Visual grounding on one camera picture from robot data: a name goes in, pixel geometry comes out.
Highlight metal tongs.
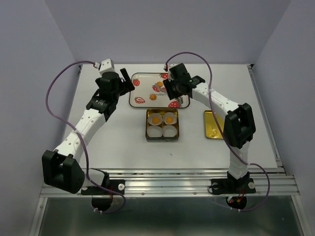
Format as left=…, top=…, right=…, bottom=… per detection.
left=175, top=97, right=183, bottom=106

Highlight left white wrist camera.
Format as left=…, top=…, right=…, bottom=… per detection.
left=93, top=59, right=116, bottom=76

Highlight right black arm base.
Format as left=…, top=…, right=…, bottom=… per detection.
left=207, top=172, right=256, bottom=211

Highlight aluminium rail frame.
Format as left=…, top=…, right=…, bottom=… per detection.
left=31, top=64, right=308, bottom=236

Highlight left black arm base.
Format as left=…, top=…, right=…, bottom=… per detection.
left=80, top=168, right=126, bottom=214

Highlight bottom-right white paper cup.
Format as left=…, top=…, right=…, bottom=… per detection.
left=162, top=125, right=178, bottom=138

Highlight strawberry print tray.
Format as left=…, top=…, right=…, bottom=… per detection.
left=129, top=73, right=190, bottom=108

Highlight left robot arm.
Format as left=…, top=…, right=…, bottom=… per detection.
left=42, top=68, right=135, bottom=194

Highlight purple cable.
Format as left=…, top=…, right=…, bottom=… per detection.
left=46, top=60, right=126, bottom=214
left=164, top=52, right=271, bottom=212

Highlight gold square tin box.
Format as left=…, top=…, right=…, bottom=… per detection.
left=145, top=109, right=180, bottom=142

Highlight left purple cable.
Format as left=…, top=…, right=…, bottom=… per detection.
left=46, top=60, right=126, bottom=214

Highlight top-left white paper cup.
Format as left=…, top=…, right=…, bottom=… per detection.
left=148, top=113, right=162, bottom=126

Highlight bottom-left white paper cup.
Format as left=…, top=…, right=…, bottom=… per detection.
left=147, top=125, right=163, bottom=138

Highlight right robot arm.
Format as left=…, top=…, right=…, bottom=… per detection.
left=163, top=63, right=256, bottom=192

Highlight gold tin lid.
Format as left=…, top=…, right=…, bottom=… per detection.
left=204, top=110, right=223, bottom=140

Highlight top-right white paper cup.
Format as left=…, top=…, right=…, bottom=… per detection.
left=163, top=112, right=177, bottom=125

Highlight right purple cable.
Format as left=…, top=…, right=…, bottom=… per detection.
left=164, top=52, right=271, bottom=212

